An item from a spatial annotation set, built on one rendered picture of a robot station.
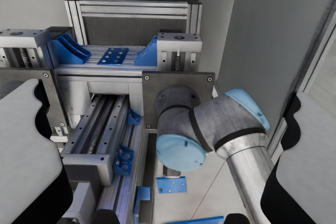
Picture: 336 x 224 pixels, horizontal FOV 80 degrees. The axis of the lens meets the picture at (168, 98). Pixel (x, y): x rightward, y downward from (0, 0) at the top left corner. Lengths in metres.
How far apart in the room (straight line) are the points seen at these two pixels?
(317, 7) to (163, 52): 0.49
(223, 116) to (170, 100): 0.18
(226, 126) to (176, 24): 1.06
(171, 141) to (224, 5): 1.32
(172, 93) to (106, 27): 0.97
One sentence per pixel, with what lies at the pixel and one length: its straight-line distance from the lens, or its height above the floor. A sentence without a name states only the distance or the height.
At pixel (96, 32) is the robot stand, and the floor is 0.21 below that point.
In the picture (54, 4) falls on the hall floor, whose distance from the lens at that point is 1.80.
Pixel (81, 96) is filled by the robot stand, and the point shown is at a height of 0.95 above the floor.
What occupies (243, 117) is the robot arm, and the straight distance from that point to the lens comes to 0.45.
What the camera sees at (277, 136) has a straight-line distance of 0.91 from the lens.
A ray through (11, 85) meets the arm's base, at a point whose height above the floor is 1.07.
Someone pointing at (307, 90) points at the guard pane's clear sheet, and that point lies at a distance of 0.80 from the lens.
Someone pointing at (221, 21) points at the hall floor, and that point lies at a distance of 1.67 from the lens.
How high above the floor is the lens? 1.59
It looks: 57 degrees down
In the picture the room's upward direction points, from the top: 180 degrees counter-clockwise
